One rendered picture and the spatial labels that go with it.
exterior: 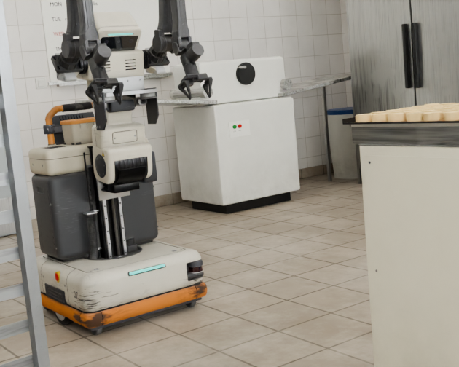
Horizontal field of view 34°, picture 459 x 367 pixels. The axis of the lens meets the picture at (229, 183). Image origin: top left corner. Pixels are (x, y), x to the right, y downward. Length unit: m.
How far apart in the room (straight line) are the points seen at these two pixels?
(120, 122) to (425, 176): 1.73
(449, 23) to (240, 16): 2.11
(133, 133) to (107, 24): 0.49
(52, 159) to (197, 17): 3.60
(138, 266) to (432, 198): 1.71
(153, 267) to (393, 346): 1.47
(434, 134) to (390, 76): 4.29
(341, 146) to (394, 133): 5.20
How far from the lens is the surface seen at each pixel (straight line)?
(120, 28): 3.30
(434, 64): 5.98
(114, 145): 3.35
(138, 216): 3.71
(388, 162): 2.08
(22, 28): 6.11
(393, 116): 2.04
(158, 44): 3.36
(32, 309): 1.88
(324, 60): 7.76
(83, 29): 3.06
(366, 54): 6.44
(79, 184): 3.56
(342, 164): 7.30
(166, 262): 3.44
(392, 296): 2.17
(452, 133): 1.96
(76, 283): 3.33
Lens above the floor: 1.06
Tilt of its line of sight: 8 degrees down
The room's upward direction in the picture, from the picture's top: 5 degrees counter-clockwise
